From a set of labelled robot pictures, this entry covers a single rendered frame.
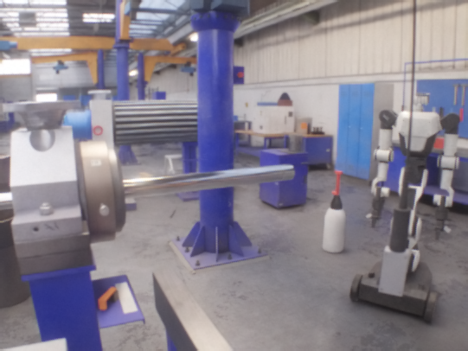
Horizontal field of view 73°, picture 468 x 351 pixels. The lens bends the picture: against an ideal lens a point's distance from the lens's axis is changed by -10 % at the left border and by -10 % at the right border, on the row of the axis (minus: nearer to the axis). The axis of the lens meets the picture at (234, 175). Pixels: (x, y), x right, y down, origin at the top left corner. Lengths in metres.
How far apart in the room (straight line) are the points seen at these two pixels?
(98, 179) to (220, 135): 1.97
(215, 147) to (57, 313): 2.22
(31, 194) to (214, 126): 2.14
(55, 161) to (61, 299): 0.40
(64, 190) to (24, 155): 0.17
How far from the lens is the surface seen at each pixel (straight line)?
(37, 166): 1.12
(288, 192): 4.70
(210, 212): 3.15
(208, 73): 3.02
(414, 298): 2.56
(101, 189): 1.15
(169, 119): 4.91
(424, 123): 2.45
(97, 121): 4.73
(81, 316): 1.12
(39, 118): 1.23
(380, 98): 6.31
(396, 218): 0.94
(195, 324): 0.90
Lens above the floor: 1.40
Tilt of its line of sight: 12 degrees down
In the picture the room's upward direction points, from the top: straight up
